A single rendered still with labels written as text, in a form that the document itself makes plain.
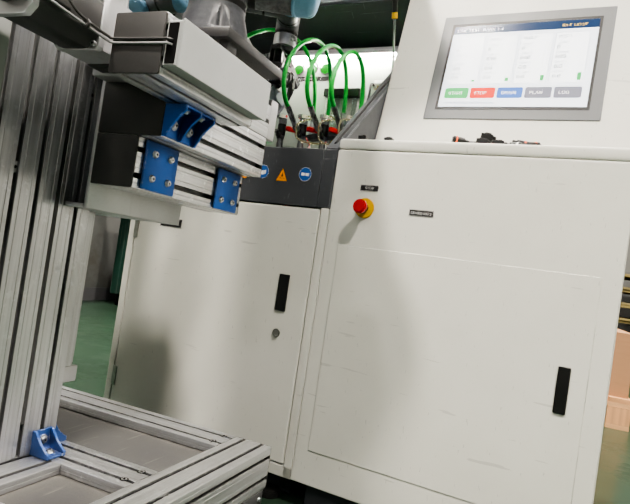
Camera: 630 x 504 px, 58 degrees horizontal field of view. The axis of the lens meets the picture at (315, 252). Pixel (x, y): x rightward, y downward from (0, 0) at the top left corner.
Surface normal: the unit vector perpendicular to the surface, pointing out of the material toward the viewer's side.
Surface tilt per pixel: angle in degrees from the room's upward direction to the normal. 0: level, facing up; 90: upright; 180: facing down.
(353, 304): 90
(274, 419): 90
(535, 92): 76
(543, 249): 90
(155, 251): 90
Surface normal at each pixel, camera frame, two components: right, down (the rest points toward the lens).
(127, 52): -0.37, -0.07
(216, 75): 0.92, 0.13
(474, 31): -0.40, -0.32
